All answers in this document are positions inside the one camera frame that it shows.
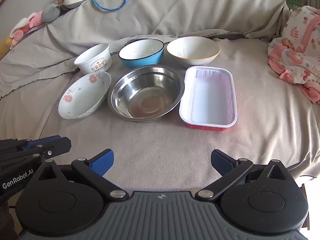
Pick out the small white plastic cup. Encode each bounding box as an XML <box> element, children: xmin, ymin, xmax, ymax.
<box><xmin>179</xmin><ymin>66</ymin><xmax>238</xmax><ymax>131</ymax></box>

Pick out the white printed paper tub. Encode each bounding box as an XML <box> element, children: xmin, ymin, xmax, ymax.
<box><xmin>74</xmin><ymin>43</ymin><xmax>112</xmax><ymax>73</ymax></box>

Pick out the beige sofa cover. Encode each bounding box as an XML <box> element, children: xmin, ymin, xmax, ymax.
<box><xmin>0</xmin><ymin>0</ymin><xmax>320</xmax><ymax>195</ymax></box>

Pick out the green box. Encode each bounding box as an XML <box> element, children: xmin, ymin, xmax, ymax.
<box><xmin>286</xmin><ymin>0</ymin><xmax>304</xmax><ymax>12</ymax></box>

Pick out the white bowl with yellow rim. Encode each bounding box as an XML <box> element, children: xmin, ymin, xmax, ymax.
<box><xmin>167</xmin><ymin>37</ymin><xmax>221</xmax><ymax>67</ymax></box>

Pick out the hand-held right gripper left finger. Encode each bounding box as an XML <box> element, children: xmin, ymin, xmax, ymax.
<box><xmin>37</xmin><ymin>149</ymin><xmax>129</xmax><ymax>202</ymax></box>

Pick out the green plate with yellow rim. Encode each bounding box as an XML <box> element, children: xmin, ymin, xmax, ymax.
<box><xmin>118</xmin><ymin>39</ymin><xmax>165</xmax><ymax>68</ymax></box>

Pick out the white floral plate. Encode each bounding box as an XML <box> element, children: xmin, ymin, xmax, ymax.
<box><xmin>58</xmin><ymin>71</ymin><xmax>112</xmax><ymax>119</ymax></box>

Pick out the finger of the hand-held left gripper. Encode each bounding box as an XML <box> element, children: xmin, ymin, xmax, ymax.
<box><xmin>0</xmin><ymin>135</ymin><xmax>63</xmax><ymax>152</ymax></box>
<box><xmin>0</xmin><ymin>137</ymin><xmax>72</xmax><ymax>167</ymax></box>

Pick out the grey plush toy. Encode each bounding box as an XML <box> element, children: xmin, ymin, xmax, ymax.
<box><xmin>41</xmin><ymin>4</ymin><xmax>61</xmax><ymax>22</ymax></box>

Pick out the stainless steel bowl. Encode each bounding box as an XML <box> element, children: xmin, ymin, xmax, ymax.
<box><xmin>108</xmin><ymin>64</ymin><xmax>185</xmax><ymax>122</ymax></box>

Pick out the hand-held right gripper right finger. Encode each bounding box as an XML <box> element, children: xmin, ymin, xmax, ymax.
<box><xmin>195</xmin><ymin>149</ymin><xmax>288</xmax><ymax>202</ymax></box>

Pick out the pink floral cloth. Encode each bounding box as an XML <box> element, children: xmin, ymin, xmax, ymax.
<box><xmin>267</xmin><ymin>5</ymin><xmax>320</xmax><ymax>103</ymax></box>

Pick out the pink and white plush toy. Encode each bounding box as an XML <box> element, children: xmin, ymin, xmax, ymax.
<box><xmin>10</xmin><ymin>11</ymin><xmax>47</xmax><ymax>47</ymax></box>

